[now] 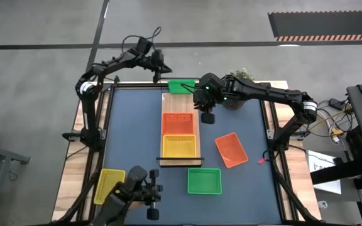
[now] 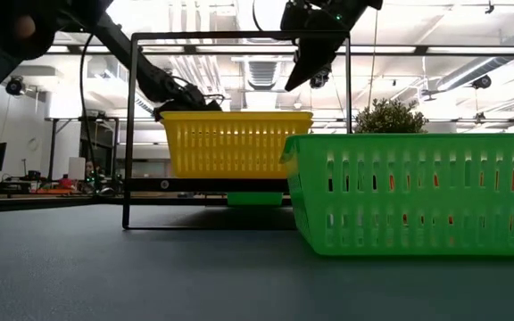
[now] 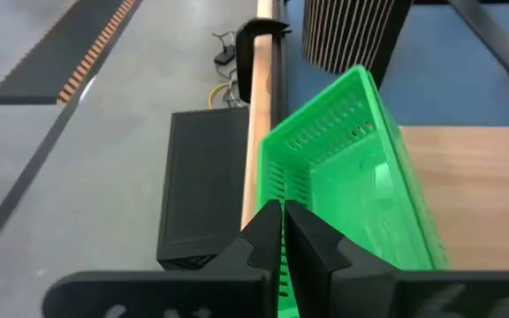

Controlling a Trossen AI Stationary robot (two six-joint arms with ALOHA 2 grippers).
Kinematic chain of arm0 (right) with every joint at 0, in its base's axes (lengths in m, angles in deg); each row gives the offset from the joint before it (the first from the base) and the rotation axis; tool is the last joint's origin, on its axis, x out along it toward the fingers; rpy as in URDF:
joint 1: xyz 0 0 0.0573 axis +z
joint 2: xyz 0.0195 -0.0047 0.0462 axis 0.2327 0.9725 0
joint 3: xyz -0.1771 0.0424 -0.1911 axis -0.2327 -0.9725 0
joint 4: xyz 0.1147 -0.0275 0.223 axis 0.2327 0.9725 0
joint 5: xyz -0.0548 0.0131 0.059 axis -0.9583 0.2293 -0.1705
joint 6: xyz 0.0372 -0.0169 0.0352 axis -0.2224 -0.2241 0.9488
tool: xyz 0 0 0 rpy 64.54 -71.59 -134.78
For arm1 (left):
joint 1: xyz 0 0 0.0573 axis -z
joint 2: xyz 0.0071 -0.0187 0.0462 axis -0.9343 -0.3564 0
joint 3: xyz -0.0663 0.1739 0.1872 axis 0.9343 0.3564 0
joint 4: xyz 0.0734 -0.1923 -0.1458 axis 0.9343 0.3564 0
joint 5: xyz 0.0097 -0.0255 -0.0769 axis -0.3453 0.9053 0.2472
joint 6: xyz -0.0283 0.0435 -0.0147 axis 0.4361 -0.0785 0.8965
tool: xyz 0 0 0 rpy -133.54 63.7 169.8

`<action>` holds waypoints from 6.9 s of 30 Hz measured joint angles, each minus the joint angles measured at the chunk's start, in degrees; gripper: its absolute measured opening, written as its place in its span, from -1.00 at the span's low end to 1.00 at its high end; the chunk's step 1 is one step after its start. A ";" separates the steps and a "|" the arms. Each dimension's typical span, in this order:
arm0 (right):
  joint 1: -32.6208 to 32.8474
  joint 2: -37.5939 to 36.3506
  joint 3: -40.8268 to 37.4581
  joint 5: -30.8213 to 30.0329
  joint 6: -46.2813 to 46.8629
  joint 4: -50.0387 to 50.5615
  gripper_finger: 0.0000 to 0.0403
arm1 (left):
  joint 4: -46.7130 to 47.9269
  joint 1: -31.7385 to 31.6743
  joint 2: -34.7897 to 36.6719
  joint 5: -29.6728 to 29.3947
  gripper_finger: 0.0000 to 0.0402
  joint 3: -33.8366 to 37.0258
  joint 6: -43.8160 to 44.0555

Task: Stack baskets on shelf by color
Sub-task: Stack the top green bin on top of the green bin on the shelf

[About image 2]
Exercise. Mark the black metal rack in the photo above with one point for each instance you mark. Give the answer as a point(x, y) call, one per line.
point(53, 142)

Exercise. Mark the white box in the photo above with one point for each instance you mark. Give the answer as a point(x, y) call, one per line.
point(77, 168)

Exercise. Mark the green plastic slotted basket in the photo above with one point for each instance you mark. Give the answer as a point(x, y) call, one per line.
point(417, 203)
point(254, 199)

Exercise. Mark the black metal rig frame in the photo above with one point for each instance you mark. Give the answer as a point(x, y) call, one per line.
point(38, 204)

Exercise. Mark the silver ceiling pipe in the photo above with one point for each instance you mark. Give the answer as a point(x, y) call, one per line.
point(484, 67)

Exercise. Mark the black ceiling spotlight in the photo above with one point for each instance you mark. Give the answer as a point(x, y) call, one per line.
point(481, 82)
point(14, 86)
point(319, 81)

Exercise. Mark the potted plant ribbed grey pot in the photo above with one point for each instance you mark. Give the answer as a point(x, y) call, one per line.
point(388, 118)

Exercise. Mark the ceiling strip light rail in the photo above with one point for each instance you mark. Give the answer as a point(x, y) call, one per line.
point(239, 48)

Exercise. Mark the wooden shelf black metal frame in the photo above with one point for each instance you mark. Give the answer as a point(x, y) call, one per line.
point(217, 185)

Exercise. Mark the silver ventilation duct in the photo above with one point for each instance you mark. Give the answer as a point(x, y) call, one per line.
point(261, 76)

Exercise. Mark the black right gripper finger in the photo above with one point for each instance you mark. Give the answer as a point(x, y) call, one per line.
point(312, 60)

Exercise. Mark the person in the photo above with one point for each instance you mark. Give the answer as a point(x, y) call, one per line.
point(90, 169)

